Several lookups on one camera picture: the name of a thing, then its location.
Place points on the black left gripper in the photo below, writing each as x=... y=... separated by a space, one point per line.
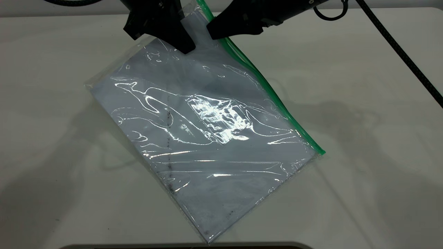
x=152 y=12

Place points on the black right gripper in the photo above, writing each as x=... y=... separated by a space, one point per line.
x=277 y=10

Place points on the clear zip bag green zipper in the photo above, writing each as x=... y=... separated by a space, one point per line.
x=207 y=138

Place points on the dark gray curved base edge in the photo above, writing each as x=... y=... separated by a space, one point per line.
x=187 y=246

